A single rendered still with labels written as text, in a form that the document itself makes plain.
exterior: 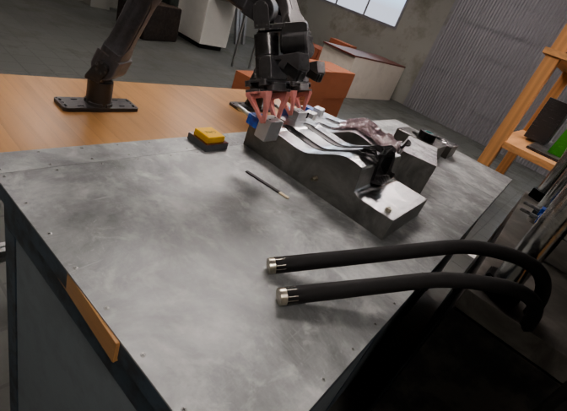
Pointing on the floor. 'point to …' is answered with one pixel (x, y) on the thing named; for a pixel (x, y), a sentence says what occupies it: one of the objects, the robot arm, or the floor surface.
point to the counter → (364, 71)
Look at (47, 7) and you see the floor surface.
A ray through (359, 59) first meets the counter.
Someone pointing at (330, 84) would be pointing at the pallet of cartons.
